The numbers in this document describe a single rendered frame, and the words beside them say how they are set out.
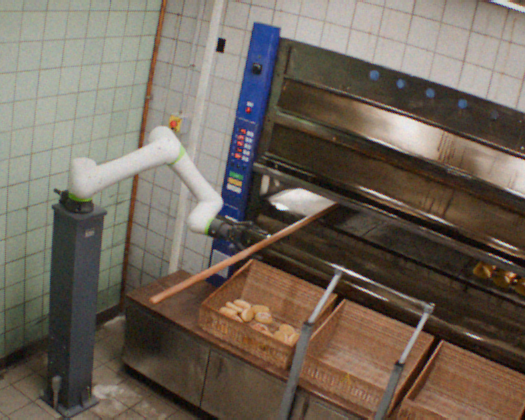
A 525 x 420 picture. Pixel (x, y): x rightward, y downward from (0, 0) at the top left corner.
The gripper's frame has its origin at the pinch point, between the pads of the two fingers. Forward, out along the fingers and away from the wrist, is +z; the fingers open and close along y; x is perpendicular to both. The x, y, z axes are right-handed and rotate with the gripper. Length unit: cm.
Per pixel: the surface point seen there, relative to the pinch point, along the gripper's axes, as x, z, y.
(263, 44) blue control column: -51, -43, -88
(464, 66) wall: -45, 66, -102
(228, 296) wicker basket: -36, -29, 50
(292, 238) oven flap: -58, -7, 13
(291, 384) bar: 4, 32, 62
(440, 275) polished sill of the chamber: -50, 79, 3
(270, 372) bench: -2, 18, 64
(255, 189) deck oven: -58, -35, -7
